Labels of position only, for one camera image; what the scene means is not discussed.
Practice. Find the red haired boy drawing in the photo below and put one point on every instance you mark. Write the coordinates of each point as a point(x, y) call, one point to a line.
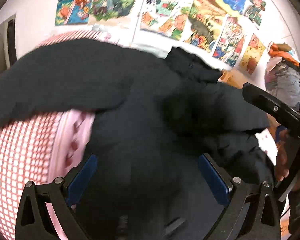
point(254, 11)

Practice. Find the yellow bear drawing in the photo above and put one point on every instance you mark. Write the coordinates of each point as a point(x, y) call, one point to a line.
point(252, 55)

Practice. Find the fruit juice drawing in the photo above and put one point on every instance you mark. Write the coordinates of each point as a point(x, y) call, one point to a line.
point(165, 17)

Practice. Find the black padded jacket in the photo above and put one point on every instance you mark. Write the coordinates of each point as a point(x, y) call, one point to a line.
point(154, 118)

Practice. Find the pink apple print bedsheet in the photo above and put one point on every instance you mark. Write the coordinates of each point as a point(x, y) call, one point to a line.
point(73, 133)

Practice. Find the clear bag of clothes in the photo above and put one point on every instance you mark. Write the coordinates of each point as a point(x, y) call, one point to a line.
point(282, 80)

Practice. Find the red white checkered quilt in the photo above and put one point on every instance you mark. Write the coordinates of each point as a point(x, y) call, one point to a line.
point(25, 152)

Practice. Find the blond boy drawing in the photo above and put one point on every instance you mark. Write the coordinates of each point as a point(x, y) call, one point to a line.
point(110, 12)

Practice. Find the grey door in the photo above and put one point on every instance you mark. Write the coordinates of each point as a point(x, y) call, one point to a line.
point(8, 55)

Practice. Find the mermaid girl drawing lower left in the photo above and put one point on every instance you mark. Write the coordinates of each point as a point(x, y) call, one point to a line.
point(72, 12)

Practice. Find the landscape dinosaur drawing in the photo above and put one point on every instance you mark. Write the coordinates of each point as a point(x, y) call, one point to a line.
point(204, 24)

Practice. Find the person right hand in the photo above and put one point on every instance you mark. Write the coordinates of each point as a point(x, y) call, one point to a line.
point(281, 167)

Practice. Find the orange cloth on bag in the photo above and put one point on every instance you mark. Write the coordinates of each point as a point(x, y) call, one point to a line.
point(282, 50)

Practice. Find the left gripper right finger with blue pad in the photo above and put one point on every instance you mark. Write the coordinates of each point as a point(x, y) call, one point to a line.
point(250, 211)

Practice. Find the city unicorn drawing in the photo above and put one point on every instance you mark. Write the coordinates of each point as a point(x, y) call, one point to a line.
point(230, 43)

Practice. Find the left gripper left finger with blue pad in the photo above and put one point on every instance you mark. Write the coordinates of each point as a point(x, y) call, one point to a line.
point(33, 219)

